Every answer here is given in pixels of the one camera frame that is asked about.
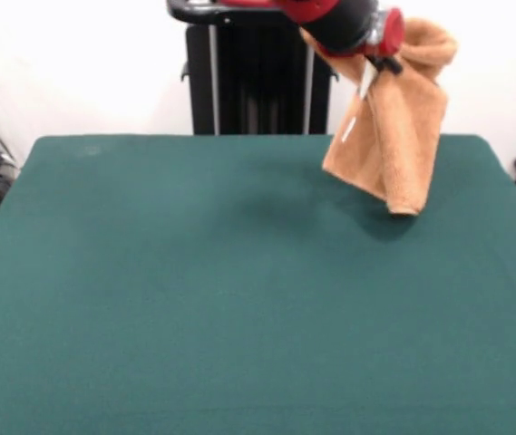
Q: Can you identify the dark green table cloth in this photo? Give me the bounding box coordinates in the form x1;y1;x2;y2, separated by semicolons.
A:
0;132;516;435

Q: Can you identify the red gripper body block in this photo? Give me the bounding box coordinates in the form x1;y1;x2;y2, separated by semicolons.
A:
360;7;406;60

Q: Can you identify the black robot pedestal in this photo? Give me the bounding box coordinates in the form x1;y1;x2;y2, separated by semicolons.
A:
165;0;343;136

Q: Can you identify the tan terry towel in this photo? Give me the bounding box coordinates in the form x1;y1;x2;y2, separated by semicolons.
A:
300;16;461;217

